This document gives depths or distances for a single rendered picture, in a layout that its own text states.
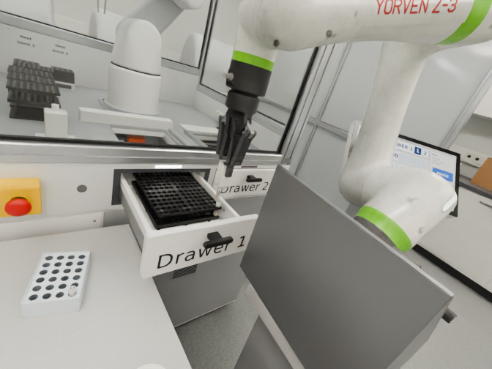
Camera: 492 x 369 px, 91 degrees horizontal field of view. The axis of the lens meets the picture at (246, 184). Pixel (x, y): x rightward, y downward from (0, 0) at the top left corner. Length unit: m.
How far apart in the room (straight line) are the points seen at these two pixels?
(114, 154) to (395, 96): 0.73
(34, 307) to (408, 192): 0.75
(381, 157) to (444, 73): 1.37
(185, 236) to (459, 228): 3.00
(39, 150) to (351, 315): 0.69
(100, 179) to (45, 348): 0.37
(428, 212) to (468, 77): 1.47
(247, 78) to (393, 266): 0.42
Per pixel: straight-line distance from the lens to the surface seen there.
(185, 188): 0.73
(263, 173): 0.97
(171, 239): 0.52
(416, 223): 0.61
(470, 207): 3.24
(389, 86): 0.78
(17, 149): 0.69
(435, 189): 0.64
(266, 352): 0.80
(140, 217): 0.60
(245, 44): 0.55
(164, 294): 1.16
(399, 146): 1.32
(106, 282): 0.65
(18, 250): 0.75
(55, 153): 0.69
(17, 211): 0.67
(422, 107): 2.05
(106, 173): 0.72
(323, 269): 0.50
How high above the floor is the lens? 1.25
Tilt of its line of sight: 24 degrees down
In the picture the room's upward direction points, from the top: 18 degrees clockwise
